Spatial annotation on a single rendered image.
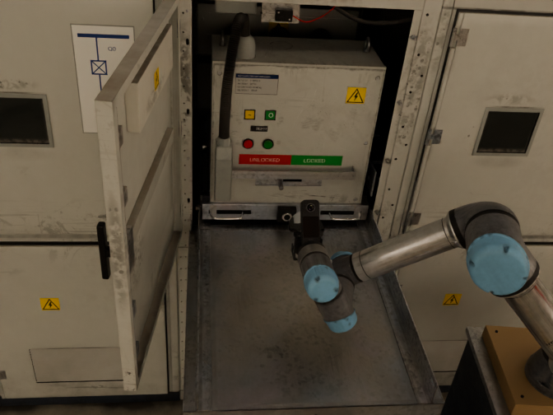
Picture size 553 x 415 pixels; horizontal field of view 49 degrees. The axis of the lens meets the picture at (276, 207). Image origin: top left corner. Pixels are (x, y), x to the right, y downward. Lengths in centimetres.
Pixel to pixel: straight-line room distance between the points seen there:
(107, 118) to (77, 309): 121
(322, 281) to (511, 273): 39
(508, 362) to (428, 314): 59
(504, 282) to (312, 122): 78
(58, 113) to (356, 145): 86
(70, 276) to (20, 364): 47
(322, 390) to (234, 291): 40
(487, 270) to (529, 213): 88
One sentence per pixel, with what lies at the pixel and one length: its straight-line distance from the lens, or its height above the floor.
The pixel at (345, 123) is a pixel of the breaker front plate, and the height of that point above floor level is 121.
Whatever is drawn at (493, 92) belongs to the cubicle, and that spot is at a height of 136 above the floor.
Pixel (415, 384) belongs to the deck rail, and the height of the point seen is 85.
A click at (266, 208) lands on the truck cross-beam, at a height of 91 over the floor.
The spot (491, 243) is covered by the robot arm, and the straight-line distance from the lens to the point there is 129.
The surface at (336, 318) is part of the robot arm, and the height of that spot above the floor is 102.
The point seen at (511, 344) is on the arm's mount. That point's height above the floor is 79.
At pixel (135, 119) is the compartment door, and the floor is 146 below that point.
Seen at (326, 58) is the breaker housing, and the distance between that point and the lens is 181.
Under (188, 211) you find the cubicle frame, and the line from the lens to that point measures 191.
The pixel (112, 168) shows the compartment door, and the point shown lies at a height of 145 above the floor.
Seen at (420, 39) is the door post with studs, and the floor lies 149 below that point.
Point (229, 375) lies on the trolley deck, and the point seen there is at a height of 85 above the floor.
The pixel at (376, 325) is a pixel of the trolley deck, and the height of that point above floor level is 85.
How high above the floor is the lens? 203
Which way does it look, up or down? 35 degrees down
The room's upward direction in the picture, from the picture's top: 5 degrees clockwise
